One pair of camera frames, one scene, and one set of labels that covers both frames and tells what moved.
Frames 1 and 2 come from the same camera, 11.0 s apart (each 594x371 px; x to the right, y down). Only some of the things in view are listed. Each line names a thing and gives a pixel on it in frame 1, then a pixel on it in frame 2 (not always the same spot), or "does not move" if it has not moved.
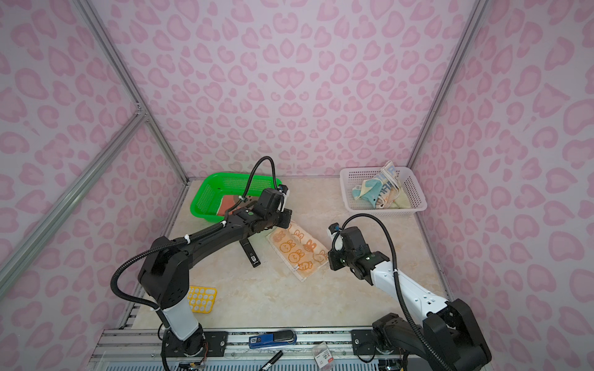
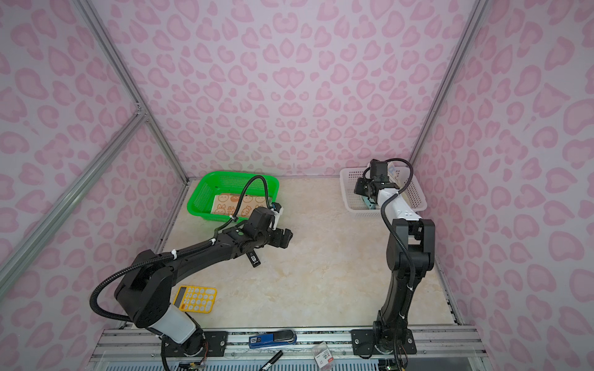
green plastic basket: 209,188 does not move
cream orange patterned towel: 302,253 -> 227,205
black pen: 268,364 does not move
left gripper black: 288,216 -> 282,236
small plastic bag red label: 322,357 does not move
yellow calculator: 201,300 does not move
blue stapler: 279,337 does not move
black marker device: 250,252 does not move
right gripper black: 332,265 -> 356,186
